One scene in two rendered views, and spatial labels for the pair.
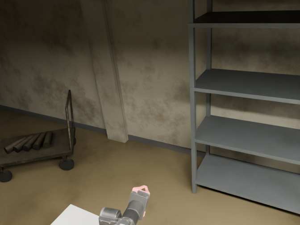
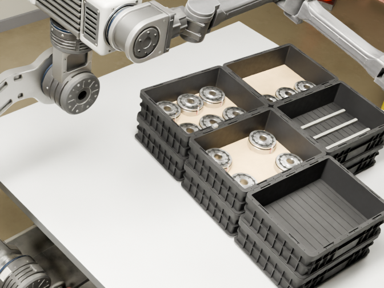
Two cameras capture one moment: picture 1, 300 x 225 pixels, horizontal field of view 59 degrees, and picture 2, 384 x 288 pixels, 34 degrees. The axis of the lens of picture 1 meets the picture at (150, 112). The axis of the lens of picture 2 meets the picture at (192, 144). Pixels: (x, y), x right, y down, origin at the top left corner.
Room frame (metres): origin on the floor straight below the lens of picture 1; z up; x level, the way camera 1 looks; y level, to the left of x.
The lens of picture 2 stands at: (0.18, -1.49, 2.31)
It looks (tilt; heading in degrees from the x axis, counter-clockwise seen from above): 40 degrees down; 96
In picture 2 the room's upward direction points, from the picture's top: 12 degrees clockwise
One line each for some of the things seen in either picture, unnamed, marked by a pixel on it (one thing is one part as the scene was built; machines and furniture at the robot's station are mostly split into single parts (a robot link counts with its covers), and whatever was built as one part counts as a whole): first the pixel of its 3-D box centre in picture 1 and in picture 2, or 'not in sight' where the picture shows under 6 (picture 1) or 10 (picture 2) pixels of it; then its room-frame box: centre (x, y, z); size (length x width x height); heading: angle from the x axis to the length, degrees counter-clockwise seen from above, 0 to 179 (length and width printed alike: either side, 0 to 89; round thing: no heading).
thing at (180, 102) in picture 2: not in sight; (190, 102); (-0.05, 0.46, 0.86); 0.10 x 0.10 x 0.01
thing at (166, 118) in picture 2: not in sight; (204, 100); (0.01, 0.41, 0.92); 0.40 x 0.30 x 0.02; 51
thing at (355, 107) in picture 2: not in sight; (330, 126); (0.50, 0.53, 0.87); 0.40 x 0.30 x 0.11; 51
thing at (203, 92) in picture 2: not in sight; (212, 94); (0.02, 0.55, 0.86); 0.10 x 0.10 x 0.01
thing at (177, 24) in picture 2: not in sight; (167, 24); (-0.09, -0.03, 1.45); 0.09 x 0.08 x 0.12; 149
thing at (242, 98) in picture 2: not in sight; (202, 111); (0.01, 0.41, 0.87); 0.40 x 0.30 x 0.11; 51
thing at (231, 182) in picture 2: not in sight; (258, 148); (0.24, 0.22, 0.92); 0.40 x 0.30 x 0.02; 51
